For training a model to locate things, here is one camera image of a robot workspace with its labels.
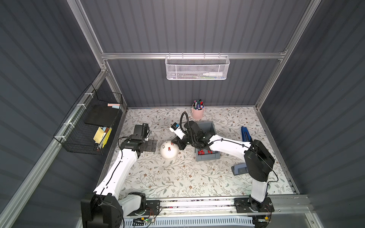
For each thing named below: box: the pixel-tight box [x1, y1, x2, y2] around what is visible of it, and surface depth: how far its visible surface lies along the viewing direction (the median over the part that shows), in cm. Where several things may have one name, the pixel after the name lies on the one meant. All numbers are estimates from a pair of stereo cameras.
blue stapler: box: [240, 125, 253, 143], surface depth 104 cm
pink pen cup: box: [191, 104, 205, 120], surface depth 107 cm
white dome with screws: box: [159, 139, 179, 160], surface depth 87 cm
